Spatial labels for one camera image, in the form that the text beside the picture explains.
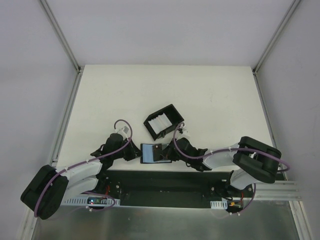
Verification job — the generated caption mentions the left white cable duct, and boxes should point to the left white cable duct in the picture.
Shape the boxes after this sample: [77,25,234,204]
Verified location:
[61,195,120,207]

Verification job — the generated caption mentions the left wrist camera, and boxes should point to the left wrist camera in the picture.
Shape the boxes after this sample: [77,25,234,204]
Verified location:
[116,126,130,138]

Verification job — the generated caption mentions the right aluminium frame post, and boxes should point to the right aluminium frame post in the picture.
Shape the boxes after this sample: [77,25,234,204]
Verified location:
[252,0,303,76]

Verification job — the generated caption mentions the white cable duct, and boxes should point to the white cable duct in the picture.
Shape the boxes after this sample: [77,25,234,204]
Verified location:
[61,195,120,207]
[210,199,228,210]

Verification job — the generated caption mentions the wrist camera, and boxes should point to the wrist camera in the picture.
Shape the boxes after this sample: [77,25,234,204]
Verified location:
[177,126,189,136]
[116,126,130,138]

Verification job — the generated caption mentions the right white cable duct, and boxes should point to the right white cable duct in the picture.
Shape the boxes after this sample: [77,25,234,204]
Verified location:
[210,199,228,210]

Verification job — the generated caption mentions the left aluminium frame post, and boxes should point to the left aluminium frame post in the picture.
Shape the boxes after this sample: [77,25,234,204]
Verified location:
[38,0,85,73]

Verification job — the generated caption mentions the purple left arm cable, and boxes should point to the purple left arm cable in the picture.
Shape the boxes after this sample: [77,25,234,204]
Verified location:
[33,119,133,218]

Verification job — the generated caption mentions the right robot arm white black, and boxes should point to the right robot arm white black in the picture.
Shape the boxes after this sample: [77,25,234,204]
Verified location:
[160,136,282,198]

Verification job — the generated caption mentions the black leather card holder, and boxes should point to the black leather card holder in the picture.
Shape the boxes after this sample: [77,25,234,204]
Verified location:
[140,143,172,164]

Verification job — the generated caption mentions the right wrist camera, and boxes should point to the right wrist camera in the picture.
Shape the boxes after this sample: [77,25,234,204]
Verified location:
[177,126,189,136]

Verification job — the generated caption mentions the aluminium front frame rail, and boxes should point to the aluminium front frame rail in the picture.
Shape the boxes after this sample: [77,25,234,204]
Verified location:
[254,180,302,201]

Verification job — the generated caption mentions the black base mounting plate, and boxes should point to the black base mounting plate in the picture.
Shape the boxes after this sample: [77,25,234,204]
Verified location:
[92,170,253,209]

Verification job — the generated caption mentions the black plastic card tray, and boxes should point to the black plastic card tray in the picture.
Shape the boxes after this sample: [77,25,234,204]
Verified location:
[143,104,184,141]

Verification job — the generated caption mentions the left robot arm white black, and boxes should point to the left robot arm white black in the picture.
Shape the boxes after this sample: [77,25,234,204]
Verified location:
[20,133,142,220]

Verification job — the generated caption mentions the aluminium frame post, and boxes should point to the aluminium frame post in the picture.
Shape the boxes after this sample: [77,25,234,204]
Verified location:
[38,0,85,73]
[252,0,303,76]

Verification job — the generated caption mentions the white cards in tray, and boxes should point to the white cards in tray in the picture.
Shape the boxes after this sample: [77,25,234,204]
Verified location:
[147,113,173,134]

